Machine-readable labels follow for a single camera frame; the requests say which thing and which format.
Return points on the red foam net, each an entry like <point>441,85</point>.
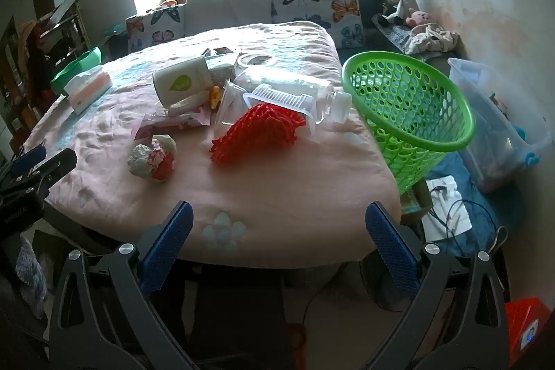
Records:
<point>256,127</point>

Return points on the green plastic basin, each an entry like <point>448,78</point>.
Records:
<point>76,64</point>

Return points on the orange box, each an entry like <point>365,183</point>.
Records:
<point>522,331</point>

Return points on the crumpled beige cloth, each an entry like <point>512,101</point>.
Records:
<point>431,38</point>

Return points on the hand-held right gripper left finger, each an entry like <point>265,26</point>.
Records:
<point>167,240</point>

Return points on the pink tissue pack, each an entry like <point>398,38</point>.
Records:
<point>89,86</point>

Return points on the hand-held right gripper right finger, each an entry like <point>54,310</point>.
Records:
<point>392,240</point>

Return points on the pink plush toy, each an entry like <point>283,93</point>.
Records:
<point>419,18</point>

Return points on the orange wrapper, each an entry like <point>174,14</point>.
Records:
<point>214,97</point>

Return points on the white pillow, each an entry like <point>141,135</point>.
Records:
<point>225,8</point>

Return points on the white paper sheet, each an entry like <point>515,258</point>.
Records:
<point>451,214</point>

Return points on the green plastic basket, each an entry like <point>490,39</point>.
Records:
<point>433,136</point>

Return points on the small butterfly print pillow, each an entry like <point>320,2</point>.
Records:
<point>156,25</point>

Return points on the hanging clothes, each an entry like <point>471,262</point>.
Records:
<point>32,49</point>

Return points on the checked cloth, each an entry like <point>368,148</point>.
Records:
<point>32,274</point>

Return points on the white paper cup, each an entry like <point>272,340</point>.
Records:
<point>180,81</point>

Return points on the small dark wrapper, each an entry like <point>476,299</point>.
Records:
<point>223,50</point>

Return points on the pink snack packet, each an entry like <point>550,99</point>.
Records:
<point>173,123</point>

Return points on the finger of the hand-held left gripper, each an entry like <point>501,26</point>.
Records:
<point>56,166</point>
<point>30,157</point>

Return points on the clear plastic bottle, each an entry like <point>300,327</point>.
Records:
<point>288,77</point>

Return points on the small cardboard box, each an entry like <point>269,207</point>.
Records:
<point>418,196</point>

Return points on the paper ball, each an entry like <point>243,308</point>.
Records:
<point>151,157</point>

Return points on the white plastic ribbed tray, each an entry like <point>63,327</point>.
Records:
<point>279,97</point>

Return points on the metal shelf rack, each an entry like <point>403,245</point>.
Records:
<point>65,27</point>

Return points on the clear plastic storage box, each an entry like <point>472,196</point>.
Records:
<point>494,118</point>

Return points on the small grey carton box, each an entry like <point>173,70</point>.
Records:
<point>221,68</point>

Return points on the large butterfly print pillow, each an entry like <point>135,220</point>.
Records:
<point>321,1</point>

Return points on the clear tape roll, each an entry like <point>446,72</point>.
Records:
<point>256,58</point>

